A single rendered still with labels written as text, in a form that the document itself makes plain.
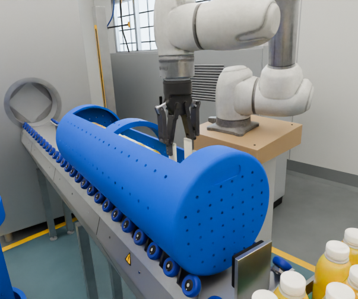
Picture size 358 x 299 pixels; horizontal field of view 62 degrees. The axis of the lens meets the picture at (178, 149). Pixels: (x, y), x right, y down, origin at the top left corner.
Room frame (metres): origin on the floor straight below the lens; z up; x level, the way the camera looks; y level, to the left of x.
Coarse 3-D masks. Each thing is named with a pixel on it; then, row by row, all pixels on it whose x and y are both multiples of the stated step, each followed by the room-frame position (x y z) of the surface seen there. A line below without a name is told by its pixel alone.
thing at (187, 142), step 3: (186, 138) 0.81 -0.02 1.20; (186, 141) 0.80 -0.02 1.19; (189, 141) 0.79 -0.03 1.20; (186, 144) 0.80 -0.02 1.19; (189, 144) 0.79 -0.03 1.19; (186, 147) 0.80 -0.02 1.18; (189, 147) 0.79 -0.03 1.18; (186, 150) 0.80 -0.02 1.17; (189, 150) 0.79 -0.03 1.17; (186, 153) 0.80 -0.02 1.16; (189, 153) 0.79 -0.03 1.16; (186, 156) 0.80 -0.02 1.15
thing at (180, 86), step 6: (168, 84) 0.76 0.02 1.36; (174, 84) 0.75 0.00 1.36; (180, 84) 0.75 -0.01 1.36; (186, 84) 0.76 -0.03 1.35; (168, 90) 0.76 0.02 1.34; (174, 90) 0.75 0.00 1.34; (180, 90) 0.75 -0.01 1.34; (186, 90) 0.76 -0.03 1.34; (168, 96) 0.76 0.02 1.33; (174, 96) 0.77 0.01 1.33; (180, 96) 0.78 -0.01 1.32; (186, 96) 0.79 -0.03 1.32; (168, 102) 0.76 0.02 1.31; (174, 102) 0.77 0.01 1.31; (180, 102) 0.78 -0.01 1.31; (168, 108) 0.76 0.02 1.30; (174, 108) 0.77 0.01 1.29; (180, 108) 0.78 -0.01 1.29
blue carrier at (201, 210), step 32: (64, 128) 1.14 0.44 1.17; (96, 128) 0.95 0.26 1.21; (128, 128) 0.89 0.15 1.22; (96, 160) 0.83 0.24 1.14; (128, 160) 0.70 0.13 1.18; (160, 160) 0.62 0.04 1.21; (192, 160) 0.57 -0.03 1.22; (224, 160) 0.56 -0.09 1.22; (256, 160) 0.62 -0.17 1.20; (128, 192) 0.65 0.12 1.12; (160, 192) 0.55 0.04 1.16; (192, 192) 0.52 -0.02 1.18; (224, 192) 0.56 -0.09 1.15; (256, 192) 0.62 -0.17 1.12; (160, 224) 0.52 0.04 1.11; (192, 224) 0.51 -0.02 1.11; (224, 224) 0.56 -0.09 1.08; (256, 224) 0.62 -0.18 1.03; (192, 256) 0.51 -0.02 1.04; (224, 256) 0.56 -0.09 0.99
